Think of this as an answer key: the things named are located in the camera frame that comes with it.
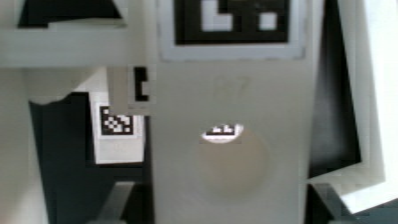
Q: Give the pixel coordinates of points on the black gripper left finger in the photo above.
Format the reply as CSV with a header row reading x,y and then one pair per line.
x,y
125,208

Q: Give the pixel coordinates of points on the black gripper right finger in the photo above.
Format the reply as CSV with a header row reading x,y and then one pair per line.
x,y
326,209

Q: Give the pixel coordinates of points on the white chair back part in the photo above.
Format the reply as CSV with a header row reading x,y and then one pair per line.
x,y
230,111

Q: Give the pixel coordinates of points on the white tagged leg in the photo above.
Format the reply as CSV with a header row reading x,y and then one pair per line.
x,y
118,133

